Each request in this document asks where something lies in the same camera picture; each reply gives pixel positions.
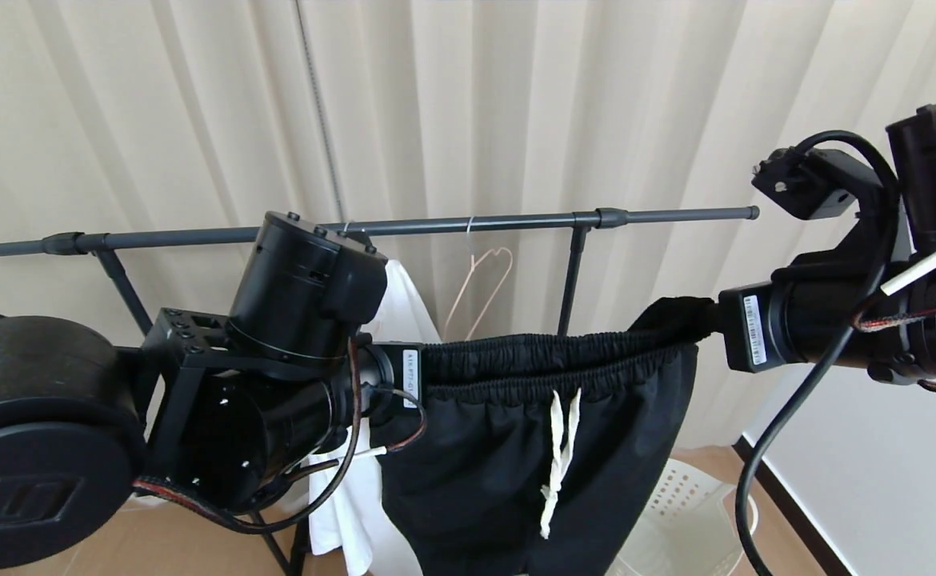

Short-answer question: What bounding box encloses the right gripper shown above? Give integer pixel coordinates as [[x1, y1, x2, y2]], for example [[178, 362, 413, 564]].
[[718, 250, 918, 374]]

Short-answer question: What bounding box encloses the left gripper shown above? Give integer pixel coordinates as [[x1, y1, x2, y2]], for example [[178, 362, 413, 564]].
[[186, 340, 425, 513]]

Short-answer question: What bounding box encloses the white printed t-shirt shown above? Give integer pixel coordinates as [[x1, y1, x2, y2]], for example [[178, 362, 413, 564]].
[[308, 260, 446, 576]]

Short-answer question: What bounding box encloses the black garment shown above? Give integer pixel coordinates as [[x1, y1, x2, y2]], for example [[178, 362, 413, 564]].
[[372, 296, 718, 576]]

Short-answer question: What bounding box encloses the pink clothes hanger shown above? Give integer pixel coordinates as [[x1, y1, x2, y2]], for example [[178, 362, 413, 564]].
[[442, 216, 514, 343]]

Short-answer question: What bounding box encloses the white laundry basket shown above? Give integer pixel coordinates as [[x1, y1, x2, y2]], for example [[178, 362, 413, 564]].
[[606, 458, 759, 576]]

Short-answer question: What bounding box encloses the black clothes rack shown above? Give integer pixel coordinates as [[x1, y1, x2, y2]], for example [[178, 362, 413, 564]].
[[0, 206, 761, 576]]

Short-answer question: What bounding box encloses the beige curtain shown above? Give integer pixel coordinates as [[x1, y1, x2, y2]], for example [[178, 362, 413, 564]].
[[0, 0, 936, 449]]

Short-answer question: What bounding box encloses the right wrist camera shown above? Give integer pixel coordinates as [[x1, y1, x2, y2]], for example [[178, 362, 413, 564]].
[[752, 146, 889, 265]]

